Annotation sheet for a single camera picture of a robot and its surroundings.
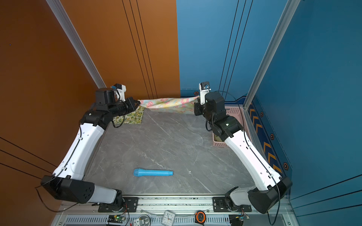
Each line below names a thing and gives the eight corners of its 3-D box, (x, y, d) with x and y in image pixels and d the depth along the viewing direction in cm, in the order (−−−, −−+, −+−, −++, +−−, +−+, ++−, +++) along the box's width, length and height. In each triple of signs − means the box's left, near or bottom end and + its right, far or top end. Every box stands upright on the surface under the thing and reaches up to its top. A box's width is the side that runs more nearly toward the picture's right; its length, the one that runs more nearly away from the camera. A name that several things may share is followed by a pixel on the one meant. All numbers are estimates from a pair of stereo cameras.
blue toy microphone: (134, 177, 85) (132, 175, 81) (136, 170, 87) (134, 168, 84) (173, 177, 85) (172, 175, 81) (173, 170, 87) (172, 168, 84)
